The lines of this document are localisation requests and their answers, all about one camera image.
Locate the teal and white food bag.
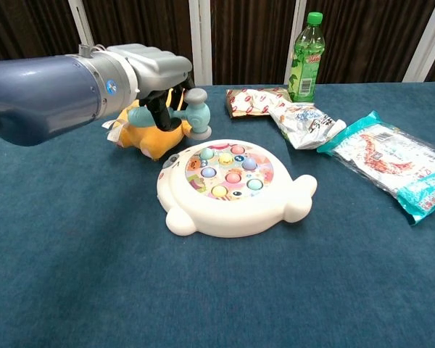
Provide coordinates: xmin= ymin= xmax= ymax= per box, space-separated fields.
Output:
xmin=317 ymin=110 xmax=435 ymax=226

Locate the red and white snack packet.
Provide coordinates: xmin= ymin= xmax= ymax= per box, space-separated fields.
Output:
xmin=225 ymin=87 xmax=291 ymax=120

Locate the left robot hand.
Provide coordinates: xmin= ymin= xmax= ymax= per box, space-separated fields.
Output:
xmin=112 ymin=43 xmax=196 ymax=132

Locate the yellow plush toy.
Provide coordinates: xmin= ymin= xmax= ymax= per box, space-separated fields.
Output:
xmin=101 ymin=88 xmax=194 ymax=162

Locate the blue velvet tablecloth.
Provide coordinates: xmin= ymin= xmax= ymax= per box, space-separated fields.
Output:
xmin=0 ymin=81 xmax=435 ymax=348

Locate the silver snack bag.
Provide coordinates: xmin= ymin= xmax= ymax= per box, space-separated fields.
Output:
xmin=268 ymin=101 xmax=347 ymax=150

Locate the white whack-a-mole toy game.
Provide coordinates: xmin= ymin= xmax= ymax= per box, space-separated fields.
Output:
xmin=156 ymin=138 xmax=318 ymax=239

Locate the green plastic drink bottle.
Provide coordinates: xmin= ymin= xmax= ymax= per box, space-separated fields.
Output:
xmin=287 ymin=11 xmax=326 ymax=104

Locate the light blue toy hammer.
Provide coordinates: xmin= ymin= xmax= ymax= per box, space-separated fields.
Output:
xmin=127 ymin=88 xmax=213 ymax=142

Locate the white vertical partition frame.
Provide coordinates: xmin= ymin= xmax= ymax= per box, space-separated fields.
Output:
xmin=402 ymin=0 xmax=435 ymax=83
xmin=67 ymin=0 xmax=95 ymax=55
xmin=188 ymin=0 xmax=214 ymax=87
xmin=285 ymin=0 xmax=307 ymax=86

